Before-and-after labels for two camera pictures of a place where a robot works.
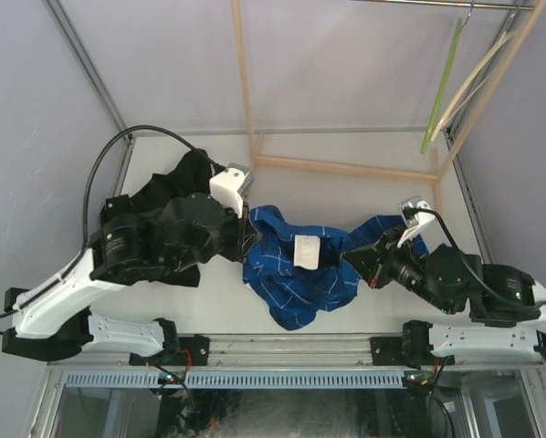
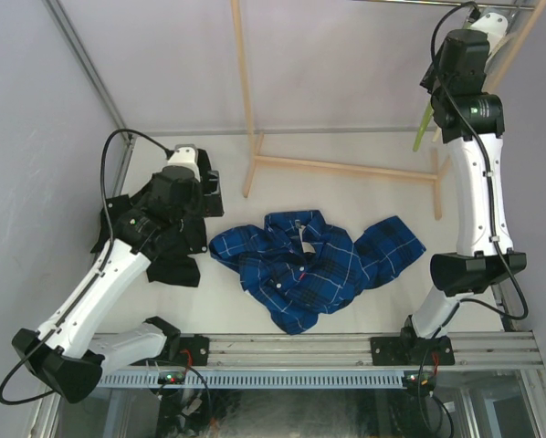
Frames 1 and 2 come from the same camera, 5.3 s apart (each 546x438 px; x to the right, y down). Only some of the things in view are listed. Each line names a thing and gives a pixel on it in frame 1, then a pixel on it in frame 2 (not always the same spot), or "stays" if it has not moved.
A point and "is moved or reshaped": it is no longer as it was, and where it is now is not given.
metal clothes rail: (443, 4) stays
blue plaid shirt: (298, 272) stays
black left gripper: (244, 234) -> (212, 207)
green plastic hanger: (443, 87) is moved or reshaped
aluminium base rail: (288, 350) stays
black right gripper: (369, 262) -> (429, 78)
